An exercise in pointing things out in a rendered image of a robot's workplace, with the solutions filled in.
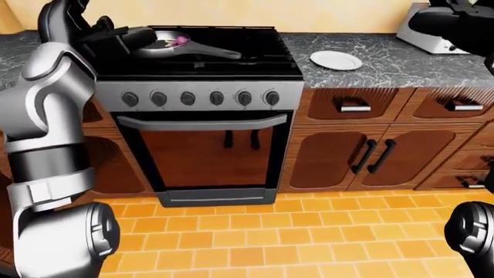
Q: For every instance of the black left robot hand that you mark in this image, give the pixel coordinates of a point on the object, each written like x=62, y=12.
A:
x=112, y=36

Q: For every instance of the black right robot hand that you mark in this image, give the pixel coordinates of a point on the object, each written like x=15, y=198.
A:
x=436, y=24

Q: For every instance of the purple beet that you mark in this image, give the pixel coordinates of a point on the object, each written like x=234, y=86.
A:
x=180, y=39

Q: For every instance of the silver frying pan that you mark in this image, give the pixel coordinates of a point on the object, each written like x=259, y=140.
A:
x=185, y=50

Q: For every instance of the white round plate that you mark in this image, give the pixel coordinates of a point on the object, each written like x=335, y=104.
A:
x=335, y=60

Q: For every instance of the white countertop appliance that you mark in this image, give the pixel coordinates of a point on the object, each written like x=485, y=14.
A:
x=428, y=40

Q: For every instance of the dark round stove knob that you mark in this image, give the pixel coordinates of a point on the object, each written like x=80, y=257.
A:
x=244, y=98
x=130, y=99
x=216, y=98
x=159, y=98
x=272, y=97
x=187, y=98

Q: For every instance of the brown wooden drawer front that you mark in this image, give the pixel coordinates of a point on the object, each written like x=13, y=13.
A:
x=444, y=179
x=436, y=101
x=386, y=101

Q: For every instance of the black and silver stove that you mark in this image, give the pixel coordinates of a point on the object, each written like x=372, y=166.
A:
x=200, y=81

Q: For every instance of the brown wooden cabinet door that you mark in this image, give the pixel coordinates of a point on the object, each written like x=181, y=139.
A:
x=420, y=159
x=324, y=159
x=116, y=162

